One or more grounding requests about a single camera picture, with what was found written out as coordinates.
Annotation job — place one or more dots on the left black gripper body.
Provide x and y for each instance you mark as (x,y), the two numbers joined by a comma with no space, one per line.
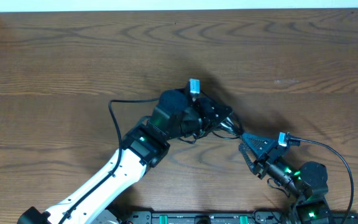
(205,115)

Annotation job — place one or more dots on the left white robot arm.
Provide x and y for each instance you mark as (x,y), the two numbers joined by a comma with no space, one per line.
(178,114)

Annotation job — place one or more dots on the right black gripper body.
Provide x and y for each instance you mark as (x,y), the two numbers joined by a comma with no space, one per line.
(267,155)

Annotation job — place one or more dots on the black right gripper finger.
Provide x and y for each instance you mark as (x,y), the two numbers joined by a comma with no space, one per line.
(258,144)
(247,154)

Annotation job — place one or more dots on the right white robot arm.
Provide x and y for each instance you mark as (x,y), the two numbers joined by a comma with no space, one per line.
(308,183)

